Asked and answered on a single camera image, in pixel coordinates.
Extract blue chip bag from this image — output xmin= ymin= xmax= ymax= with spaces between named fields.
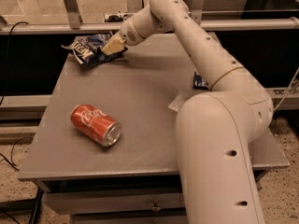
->
xmin=63 ymin=33 xmax=127 ymax=68

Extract grey metal railing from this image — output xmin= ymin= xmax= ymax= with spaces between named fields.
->
xmin=0 ymin=0 xmax=299 ymax=35

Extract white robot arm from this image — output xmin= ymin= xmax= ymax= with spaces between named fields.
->
xmin=103 ymin=0 xmax=274 ymax=224

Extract small dark blue snack packet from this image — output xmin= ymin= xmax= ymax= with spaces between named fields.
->
xmin=193 ymin=73 xmax=208 ymax=91

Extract red coca-cola can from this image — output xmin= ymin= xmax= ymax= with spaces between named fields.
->
xmin=70 ymin=105 xmax=121 ymax=147

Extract grey table drawer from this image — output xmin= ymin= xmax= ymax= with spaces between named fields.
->
xmin=42 ymin=182 xmax=262 ymax=216

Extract metal drawer knob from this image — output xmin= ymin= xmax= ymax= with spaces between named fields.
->
xmin=150 ymin=203 xmax=162 ymax=212

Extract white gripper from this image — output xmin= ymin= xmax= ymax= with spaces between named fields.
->
xmin=101 ymin=13 xmax=145 ymax=56

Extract black table leg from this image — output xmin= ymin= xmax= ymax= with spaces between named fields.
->
xmin=28 ymin=188 xmax=44 ymax=224

